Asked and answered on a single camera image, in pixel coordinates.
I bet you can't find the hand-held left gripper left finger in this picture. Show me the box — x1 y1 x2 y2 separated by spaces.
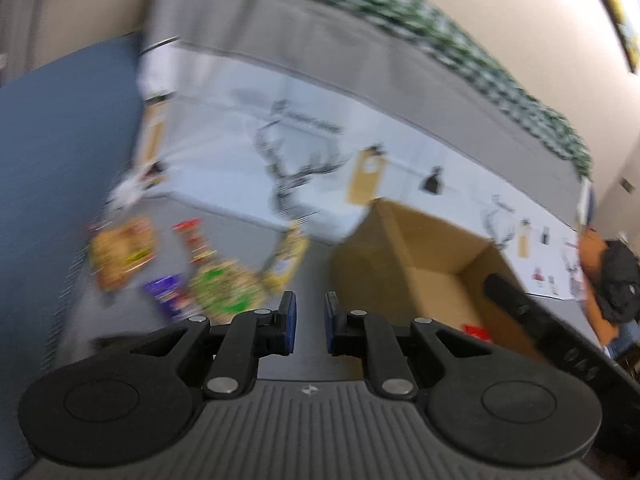
127 291 297 400

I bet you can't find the black cloth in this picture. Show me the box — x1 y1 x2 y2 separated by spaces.
597 240 640 323

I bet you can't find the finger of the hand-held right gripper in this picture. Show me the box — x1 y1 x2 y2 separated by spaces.
484 274 546 361

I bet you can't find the brown and yellow snack packet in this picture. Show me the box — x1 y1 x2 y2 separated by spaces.
90 217 156 293

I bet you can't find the long red snack packet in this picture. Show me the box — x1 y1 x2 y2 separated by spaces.
172 217 218 266

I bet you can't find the cardboard box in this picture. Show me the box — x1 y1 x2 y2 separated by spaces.
330 199 551 361

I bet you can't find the blue upholstered headboard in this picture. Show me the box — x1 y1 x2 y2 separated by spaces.
0 32 146 480

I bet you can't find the green snack packet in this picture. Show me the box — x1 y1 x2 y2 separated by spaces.
187 259 271 323

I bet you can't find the orange cloth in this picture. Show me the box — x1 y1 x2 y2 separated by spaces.
577 230 621 346

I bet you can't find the purple snack packet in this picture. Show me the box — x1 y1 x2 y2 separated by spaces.
142 274 193 318

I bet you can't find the grey deer print bed sheet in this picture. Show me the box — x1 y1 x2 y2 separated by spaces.
52 0 608 383

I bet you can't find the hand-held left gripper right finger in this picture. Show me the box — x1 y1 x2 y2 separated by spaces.
325 291 493 401

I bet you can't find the grey curtain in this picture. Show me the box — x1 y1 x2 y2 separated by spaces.
0 0 51 86

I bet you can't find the colourful wall poster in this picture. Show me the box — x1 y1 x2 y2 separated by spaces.
582 0 640 75

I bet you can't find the green checked blanket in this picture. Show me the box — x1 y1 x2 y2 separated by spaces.
240 0 596 181

